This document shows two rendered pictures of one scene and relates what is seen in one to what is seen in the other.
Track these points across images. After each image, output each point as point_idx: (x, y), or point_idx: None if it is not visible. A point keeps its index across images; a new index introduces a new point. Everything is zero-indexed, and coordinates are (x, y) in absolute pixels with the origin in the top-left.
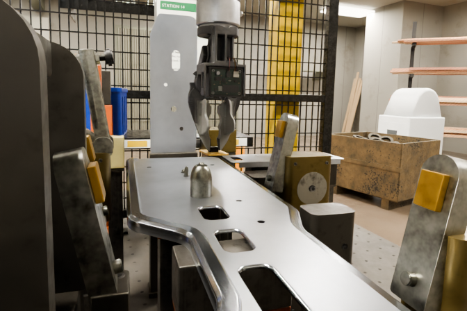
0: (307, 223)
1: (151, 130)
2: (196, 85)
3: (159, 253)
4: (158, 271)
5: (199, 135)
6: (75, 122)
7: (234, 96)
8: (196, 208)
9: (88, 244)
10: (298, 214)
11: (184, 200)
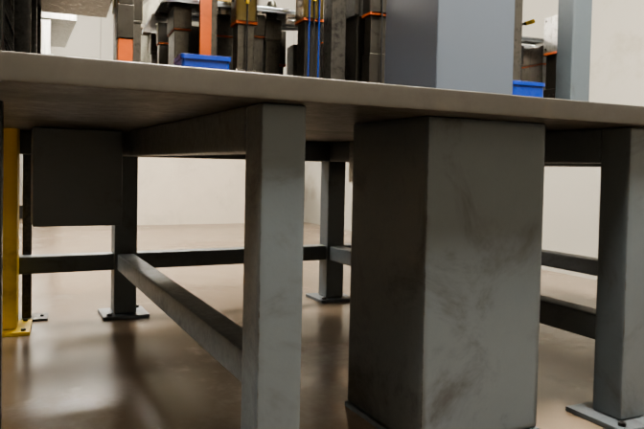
0: (282, 35)
1: None
2: None
3: (262, 47)
4: (257, 59)
5: None
6: None
7: None
8: (291, 17)
9: None
10: (290, 28)
11: (281, 15)
